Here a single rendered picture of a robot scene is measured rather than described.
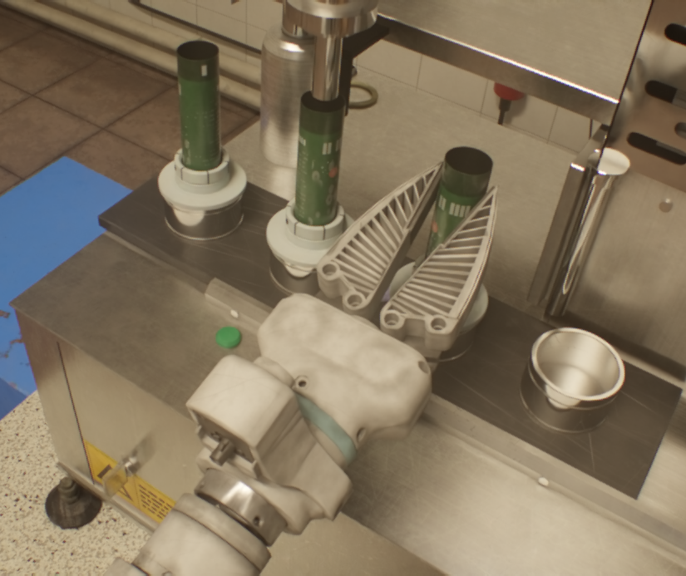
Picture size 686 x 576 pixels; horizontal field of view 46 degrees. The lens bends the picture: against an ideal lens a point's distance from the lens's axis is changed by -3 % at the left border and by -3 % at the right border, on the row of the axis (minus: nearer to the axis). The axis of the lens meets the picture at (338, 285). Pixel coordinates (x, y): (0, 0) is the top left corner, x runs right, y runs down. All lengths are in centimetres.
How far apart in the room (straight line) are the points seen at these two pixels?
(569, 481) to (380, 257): 20
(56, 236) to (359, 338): 98
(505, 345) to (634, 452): 12
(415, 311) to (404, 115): 44
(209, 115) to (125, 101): 223
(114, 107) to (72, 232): 147
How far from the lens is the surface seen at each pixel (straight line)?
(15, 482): 90
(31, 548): 86
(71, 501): 85
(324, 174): 58
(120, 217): 72
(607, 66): 62
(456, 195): 52
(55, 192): 148
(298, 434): 40
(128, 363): 62
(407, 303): 48
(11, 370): 120
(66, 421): 76
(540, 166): 85
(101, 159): 259
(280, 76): 74
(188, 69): 61
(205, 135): 64
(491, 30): 63
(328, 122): 56
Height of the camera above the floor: 149
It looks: 44 degrees down
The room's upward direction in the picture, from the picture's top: 6 degrees clockwise
